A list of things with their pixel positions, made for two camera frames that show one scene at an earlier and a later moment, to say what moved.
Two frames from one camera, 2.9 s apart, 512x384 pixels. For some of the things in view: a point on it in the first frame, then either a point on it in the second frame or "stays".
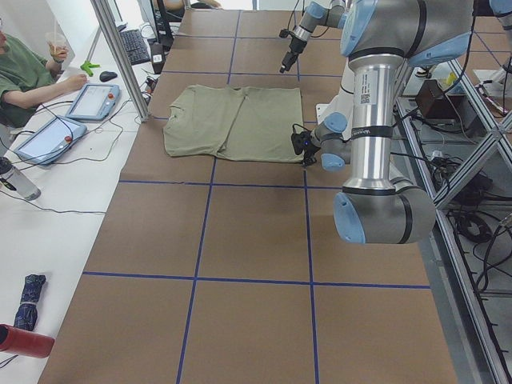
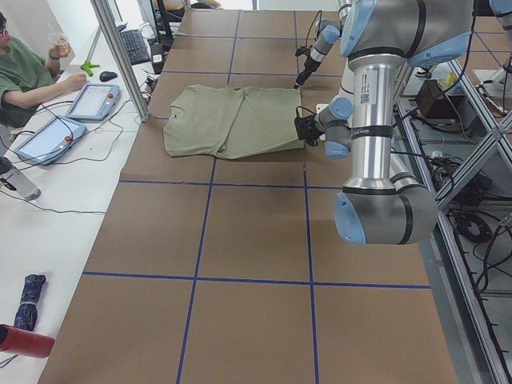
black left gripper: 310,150 to 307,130
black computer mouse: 107,75 stays
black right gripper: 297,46 to 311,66
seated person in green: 27,79 stays
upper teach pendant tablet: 94,102 stays
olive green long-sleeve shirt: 246,124 stays
